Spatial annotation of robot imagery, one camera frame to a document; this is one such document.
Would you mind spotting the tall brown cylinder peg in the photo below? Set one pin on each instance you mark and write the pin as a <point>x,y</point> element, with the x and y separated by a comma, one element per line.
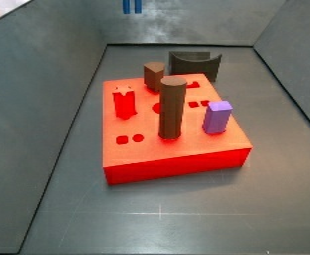
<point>172,100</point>

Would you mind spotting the red star peg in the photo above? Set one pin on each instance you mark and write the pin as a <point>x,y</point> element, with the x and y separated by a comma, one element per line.
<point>125,101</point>

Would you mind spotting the purple hexagonal peg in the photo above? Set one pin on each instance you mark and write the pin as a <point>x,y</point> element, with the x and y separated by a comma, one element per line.
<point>217,116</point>

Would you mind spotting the red peg board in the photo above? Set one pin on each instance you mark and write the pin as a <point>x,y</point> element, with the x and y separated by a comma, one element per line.
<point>137,155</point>

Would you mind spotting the short brown peg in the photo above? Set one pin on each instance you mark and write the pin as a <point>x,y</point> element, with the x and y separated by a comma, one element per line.
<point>154,70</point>

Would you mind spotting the black curved stand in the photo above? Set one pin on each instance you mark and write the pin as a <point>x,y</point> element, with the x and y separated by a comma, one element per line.
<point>195,62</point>

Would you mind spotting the blue square-circle peg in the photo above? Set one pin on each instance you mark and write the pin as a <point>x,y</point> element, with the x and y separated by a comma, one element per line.
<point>133,6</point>

